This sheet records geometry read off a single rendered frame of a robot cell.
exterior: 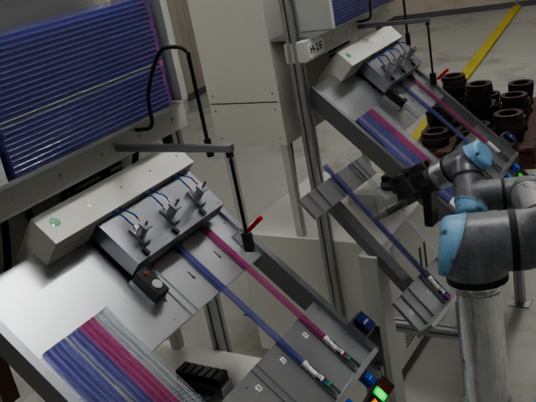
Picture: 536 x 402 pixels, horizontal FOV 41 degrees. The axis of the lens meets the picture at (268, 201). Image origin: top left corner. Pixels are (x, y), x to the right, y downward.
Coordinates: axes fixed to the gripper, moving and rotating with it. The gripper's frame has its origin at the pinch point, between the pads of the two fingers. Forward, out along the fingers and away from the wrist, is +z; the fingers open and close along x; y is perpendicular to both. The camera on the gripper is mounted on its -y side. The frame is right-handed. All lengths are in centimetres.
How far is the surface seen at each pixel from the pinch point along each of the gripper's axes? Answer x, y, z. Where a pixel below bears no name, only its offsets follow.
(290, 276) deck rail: 31.5, 0.1, 12.8
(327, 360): 42.5, -20.2, 5.9
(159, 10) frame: 33, 73, 1
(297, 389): 56, -20, 5
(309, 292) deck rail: 31.0, -5.8, 10.4
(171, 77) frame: 33, 59, 10
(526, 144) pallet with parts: -286, -46, 91
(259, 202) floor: -193, 14, 234
